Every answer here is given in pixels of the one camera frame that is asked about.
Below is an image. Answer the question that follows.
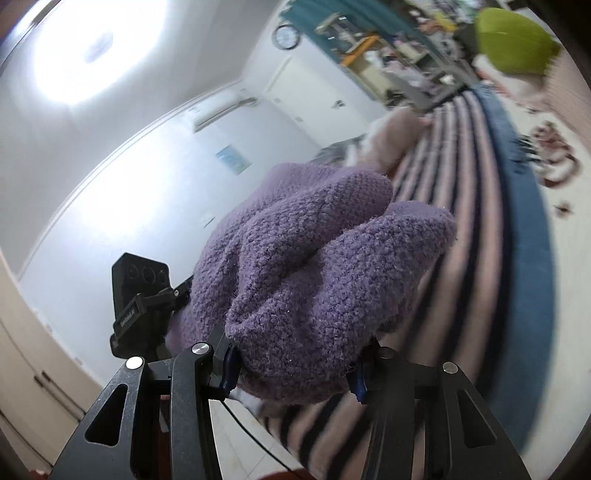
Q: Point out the purple knitted cardigan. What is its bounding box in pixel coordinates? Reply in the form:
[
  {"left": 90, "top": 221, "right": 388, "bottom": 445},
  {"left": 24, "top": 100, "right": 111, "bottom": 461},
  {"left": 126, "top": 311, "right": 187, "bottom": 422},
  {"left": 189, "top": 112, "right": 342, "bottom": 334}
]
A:
[{"left": 166, "top": 163, "right": 456, "bottom": 404}]

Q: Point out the yellow shelf cabinet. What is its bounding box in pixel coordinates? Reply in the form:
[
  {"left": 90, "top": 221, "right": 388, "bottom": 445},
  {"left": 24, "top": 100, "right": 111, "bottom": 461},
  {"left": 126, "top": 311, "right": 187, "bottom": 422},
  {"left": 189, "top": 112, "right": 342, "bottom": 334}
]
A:
[{"left": 339, "top": 34, "right": 399, "bottom": 102}]

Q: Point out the striped bed blanket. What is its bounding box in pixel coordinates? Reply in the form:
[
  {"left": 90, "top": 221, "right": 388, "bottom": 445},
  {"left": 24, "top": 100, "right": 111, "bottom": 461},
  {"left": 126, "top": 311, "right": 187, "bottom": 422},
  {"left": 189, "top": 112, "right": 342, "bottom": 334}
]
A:
[{"left": 257, "top": 82, "right": 591, "bottom": 480}]

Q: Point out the blue wall poster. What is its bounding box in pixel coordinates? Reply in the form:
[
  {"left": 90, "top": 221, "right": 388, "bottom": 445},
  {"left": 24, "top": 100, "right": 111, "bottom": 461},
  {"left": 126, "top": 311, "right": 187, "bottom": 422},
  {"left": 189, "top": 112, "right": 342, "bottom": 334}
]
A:
[{"left": 215, "top": 145, "right": 252, "bottom": 175}]

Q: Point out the round wall clock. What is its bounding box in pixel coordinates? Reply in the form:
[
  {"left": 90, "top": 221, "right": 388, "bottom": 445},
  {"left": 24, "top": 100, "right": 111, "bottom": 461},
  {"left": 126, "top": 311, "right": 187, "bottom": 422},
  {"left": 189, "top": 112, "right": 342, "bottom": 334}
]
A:
[{"left": 271, "top": 24, "right": 301, "bottom": 51}]

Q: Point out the white pillow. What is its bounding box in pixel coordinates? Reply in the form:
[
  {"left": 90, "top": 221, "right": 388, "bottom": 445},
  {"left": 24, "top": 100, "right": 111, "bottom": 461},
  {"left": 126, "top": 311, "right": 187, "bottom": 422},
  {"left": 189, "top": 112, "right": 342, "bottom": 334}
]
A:
[{"left": 472, "top": 54, "right": 544, "bottom": 101}]

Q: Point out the teal curtain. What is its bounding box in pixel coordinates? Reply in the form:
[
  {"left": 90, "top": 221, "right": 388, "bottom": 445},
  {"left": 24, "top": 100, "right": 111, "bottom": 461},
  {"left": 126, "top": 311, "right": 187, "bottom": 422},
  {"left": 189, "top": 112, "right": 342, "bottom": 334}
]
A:
[{"left": 280, "top": 0, "right": 435, "bottom": 66}]

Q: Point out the green plush cushion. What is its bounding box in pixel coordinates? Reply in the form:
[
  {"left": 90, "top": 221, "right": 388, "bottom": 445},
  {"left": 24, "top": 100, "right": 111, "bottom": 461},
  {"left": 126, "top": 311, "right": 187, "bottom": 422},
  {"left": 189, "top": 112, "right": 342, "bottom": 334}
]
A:
[{"left": 475, "top": 8, "right": 562, "bottom": 75}]

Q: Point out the white door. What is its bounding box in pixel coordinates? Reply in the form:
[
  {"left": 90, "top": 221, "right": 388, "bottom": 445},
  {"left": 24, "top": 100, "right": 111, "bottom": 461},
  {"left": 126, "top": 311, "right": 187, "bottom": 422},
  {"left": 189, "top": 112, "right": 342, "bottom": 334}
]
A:
[{"left": 263, "top": 55, "right": 387, "bottom": 147}]

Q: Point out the white air conditioner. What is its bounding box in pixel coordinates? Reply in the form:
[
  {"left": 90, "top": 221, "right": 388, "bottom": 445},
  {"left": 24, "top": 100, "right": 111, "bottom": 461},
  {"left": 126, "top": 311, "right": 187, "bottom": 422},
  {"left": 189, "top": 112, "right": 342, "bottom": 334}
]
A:
[{"left": 185, "top": 90, "right": 259, "bottom": 133}]

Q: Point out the ceiling lamp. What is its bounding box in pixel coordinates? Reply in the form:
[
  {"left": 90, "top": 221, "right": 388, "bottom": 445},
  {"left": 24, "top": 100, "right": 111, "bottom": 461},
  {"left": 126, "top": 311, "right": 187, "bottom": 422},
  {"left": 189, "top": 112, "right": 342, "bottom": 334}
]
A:
[{"left": 31, "top": 1, "right": 169, "bottom": 106}]

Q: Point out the pink grey duvet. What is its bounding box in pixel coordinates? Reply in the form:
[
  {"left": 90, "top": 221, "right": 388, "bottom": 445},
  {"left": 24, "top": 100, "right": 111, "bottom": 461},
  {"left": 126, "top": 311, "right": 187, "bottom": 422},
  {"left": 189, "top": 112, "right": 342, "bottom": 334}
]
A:
[{"left": 311, "top": 106, "right": 431, "bottom": 175}]

